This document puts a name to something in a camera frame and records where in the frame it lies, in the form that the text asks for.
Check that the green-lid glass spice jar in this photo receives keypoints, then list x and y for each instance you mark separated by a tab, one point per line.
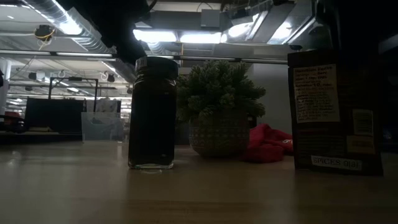
152	124

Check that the brown spice pouch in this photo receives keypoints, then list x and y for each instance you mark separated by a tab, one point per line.
335	140

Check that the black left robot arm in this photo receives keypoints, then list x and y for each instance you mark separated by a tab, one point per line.
121	28

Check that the potted artificial succulent plant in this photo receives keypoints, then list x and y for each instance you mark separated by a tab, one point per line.
217	93

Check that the red cloth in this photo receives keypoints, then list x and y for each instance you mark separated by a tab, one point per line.
267	143

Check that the ceiling light panel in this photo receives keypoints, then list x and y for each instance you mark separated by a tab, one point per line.
174	36

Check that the grey ceiling junction box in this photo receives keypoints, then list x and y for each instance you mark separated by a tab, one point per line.
211	18

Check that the clear plastic bin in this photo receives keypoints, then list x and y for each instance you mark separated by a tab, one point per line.
102	127

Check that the black monitor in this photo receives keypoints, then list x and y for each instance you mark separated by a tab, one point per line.
53	115

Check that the silver overhead frame bar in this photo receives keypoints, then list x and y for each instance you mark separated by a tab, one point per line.
84	54

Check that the silver ceiling duct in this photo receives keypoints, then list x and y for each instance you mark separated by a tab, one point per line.
77	31

